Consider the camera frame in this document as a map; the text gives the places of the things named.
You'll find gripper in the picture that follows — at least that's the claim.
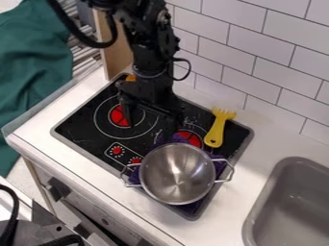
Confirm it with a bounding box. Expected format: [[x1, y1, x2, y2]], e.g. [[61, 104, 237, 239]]
[[114, 75, 187, 140]]

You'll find silver pot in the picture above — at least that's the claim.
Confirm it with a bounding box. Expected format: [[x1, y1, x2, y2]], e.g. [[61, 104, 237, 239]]
[[117, 141, 237, 207]]

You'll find toy stove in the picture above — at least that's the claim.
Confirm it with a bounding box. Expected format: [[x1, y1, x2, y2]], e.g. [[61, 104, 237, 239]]
[[48, 72, 256, 222]]

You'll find yellow toy spatula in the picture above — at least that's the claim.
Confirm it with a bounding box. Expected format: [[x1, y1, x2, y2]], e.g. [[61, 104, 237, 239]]
[[203, 107, 239, 149]]

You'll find purple cloth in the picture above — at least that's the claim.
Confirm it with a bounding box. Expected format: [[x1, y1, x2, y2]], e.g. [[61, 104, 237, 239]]
[[127, 132, 229, 209]]

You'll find green cloth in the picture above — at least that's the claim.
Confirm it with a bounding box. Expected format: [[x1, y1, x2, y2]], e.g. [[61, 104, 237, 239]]
[[0, 0, 75, 178]]

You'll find toy sink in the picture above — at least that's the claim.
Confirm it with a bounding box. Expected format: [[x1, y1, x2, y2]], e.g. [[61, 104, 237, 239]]
[[240, 156, 329, 246]]

